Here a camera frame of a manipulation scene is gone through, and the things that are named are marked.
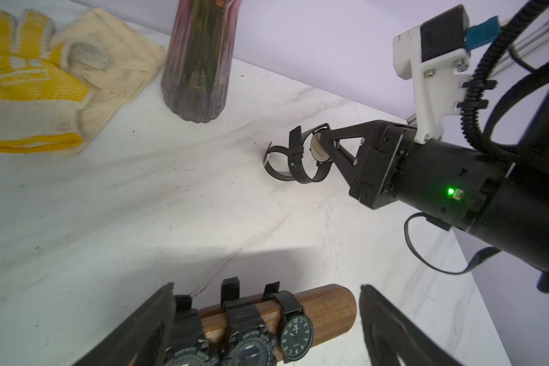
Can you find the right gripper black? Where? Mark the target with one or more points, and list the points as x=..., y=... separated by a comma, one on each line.
x=382, y=163

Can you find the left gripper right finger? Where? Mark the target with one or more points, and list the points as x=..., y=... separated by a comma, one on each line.
x=391, y=338

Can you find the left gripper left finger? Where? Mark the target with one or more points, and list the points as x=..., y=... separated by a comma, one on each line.
x=142, y=339

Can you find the black digital watch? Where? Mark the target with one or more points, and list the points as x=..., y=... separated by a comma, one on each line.
x=248, y=341
x=187, y=343

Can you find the black analog dark-dial watch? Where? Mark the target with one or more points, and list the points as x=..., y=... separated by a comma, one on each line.
x=307, y=161

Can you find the wooden watch stand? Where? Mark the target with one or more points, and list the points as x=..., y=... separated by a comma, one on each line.
x=331, y=308

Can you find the black watch pair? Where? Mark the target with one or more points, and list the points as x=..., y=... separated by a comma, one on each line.
x=275, y=163

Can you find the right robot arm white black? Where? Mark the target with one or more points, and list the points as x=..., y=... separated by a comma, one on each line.
x=516, y=219

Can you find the purple glass vase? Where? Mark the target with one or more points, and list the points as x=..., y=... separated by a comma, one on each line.
x=197, y=72

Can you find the yellow white work glove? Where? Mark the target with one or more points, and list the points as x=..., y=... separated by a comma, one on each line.
x=40, y=100

